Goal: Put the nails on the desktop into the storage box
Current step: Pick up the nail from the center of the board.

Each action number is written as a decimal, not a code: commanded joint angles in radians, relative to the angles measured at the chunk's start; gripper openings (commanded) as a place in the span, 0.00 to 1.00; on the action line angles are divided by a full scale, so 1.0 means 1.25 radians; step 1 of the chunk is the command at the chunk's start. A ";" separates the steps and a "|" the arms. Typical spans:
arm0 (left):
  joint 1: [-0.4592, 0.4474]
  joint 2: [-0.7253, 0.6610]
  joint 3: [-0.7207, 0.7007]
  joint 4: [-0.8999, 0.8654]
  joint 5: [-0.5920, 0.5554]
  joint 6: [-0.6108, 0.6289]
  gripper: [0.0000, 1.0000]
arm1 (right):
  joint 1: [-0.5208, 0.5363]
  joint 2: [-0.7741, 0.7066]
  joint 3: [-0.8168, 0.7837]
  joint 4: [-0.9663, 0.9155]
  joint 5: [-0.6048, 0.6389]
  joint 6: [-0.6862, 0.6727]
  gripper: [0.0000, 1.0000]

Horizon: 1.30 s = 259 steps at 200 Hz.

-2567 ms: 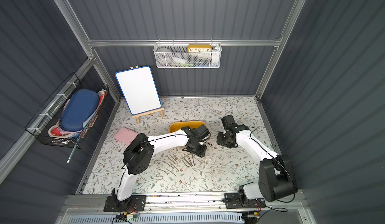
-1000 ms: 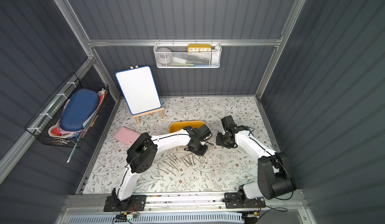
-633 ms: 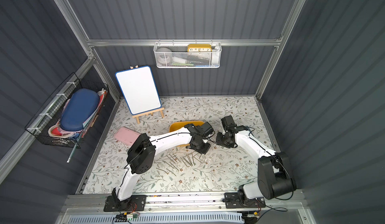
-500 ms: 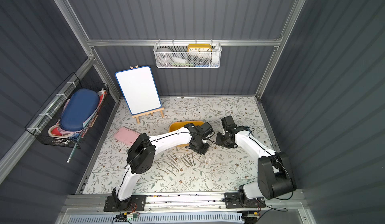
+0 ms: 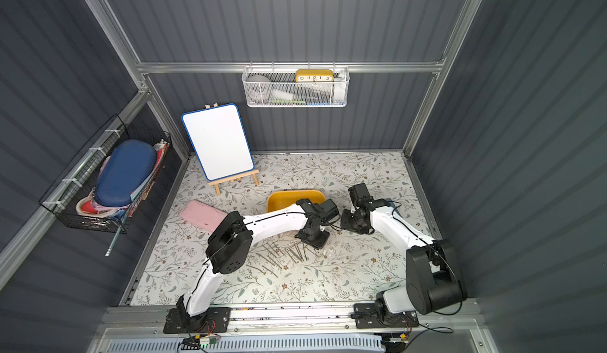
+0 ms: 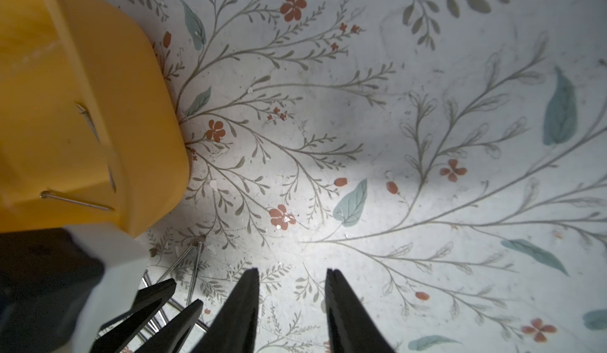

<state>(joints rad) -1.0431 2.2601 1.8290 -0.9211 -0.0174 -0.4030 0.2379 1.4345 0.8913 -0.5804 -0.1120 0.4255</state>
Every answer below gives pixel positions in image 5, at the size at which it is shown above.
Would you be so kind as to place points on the blue oval case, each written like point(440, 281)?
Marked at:
point(127, 168)

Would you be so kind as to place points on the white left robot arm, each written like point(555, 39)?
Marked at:
point(229, 246)

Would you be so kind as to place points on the pink phone case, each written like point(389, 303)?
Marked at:
point(202, 216)

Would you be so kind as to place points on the wooden easel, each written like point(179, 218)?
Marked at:
point(234, 178)

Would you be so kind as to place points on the yellow clock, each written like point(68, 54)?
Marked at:
point(314, 76)

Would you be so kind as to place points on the yellow plastic storage box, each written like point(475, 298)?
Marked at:
point(285, 198)

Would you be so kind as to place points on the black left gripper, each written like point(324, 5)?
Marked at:
point(312, 232)

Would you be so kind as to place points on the white wire wall basket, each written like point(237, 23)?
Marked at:
point(270, 87)

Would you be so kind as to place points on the white board with blue frame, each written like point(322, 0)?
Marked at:
point(194, 124)

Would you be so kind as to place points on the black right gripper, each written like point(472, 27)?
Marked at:
point(356, 222)

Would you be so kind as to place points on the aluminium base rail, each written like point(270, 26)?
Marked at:
point(289, 318)

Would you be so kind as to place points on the black wire side basket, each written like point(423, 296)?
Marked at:
point(72, 201)

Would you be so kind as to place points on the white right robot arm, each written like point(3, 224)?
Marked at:
point(433, 277)

